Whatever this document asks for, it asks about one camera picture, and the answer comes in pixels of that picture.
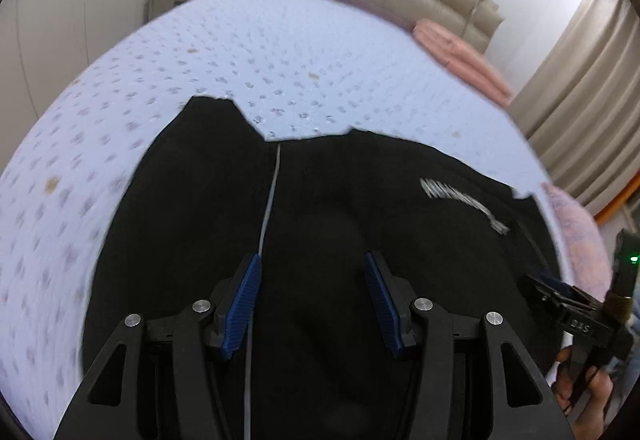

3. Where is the black jacket with reflective piping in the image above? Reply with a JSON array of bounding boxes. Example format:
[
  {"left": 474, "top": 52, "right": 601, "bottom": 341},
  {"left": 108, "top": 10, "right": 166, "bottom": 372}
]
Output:
[{"left": 81, "top": 97, "right": 562, "bottom": 439}]

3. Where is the person right hand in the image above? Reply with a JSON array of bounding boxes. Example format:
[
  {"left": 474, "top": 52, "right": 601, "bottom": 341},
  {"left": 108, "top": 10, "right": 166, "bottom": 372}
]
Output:
[{"left": 551, "top": 346, "right": 634, "bottom": 439}]

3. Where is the pink floral pillow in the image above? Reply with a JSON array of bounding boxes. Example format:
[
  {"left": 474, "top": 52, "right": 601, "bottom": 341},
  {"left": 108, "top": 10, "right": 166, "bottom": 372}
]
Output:
[{"left": 542, "top": 183, "right": 612, "bottom": 301}]

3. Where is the beige curtain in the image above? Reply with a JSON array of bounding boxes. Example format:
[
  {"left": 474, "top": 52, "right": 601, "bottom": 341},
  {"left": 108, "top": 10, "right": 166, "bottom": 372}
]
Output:
[{"left": 509, "top": 0, "right": 639, "bottom": 215}]

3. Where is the white floral quilted bedspread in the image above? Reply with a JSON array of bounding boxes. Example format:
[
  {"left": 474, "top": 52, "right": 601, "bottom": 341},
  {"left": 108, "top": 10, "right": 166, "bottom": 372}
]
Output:
[{"left": 1, "top": 0, "right": 553, "bottom": 439}]

